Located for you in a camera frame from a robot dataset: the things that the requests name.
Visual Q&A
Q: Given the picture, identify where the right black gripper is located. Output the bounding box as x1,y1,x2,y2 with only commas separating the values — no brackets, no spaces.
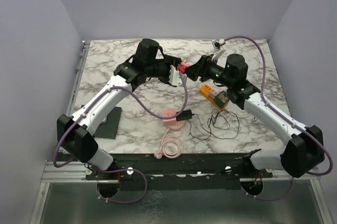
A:
183,54,234,88

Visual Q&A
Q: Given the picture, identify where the coral pink square charger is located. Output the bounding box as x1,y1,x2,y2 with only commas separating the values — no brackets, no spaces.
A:
177,61,189,73

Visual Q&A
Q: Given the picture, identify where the orange power strip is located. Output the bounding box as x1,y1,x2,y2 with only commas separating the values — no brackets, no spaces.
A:
200,84,230,111

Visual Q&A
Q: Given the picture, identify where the dusty pink small charger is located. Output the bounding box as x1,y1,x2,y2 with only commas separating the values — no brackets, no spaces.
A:
209,89,218,100

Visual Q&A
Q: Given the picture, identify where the green cube socket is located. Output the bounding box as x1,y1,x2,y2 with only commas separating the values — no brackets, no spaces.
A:
214,91,229,108

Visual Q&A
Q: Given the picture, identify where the black power adapter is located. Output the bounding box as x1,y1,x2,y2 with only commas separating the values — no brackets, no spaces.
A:
176,109,193,121

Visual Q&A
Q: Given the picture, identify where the pink cube socket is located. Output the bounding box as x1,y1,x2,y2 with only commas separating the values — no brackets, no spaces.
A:
161,109,176,126

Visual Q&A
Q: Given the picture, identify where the pink round power hub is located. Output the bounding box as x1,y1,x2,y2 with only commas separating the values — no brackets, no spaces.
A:
164,121,185,132

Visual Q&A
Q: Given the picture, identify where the pink hub cable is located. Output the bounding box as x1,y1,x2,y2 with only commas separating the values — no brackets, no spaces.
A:
154,128,184,159

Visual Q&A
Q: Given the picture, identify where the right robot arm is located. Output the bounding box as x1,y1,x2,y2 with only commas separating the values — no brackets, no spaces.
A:
185,54,324,178

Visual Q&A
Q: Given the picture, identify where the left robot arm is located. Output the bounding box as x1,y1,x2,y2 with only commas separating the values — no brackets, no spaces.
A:
53,38,186,179

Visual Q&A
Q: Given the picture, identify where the grey white rectangular box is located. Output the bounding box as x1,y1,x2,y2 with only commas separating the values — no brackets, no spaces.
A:
101,115,107,123

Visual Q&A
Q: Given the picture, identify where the black foam mat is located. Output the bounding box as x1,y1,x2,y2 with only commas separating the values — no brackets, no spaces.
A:
94,107,122,140

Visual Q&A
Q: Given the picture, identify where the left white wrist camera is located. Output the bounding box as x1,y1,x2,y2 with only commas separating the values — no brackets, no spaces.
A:
168,65,187,87

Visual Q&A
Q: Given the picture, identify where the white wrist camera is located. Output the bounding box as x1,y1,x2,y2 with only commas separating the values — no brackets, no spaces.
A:
168,65,187,87
212,39,225,62

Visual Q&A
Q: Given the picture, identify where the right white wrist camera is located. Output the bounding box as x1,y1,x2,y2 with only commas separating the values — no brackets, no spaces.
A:
212,39,225,62

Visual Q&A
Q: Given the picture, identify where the thin black cable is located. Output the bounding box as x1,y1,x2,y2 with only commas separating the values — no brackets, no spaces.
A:
188,109,240,140

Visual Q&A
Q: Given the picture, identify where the black mounting base rail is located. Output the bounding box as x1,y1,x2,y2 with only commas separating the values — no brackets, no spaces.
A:
85,152,276,194

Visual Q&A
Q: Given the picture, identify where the aluminium frame rail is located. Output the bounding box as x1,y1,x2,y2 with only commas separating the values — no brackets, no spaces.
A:
31,162,333,223

